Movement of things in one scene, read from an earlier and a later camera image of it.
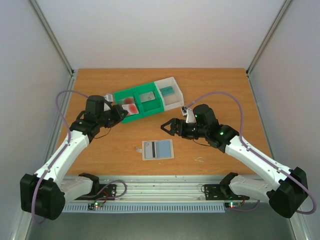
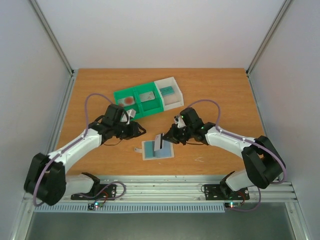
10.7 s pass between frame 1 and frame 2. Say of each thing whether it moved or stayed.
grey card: stayed
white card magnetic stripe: moved
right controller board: stayed
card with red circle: stayed
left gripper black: moved
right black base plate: stayed
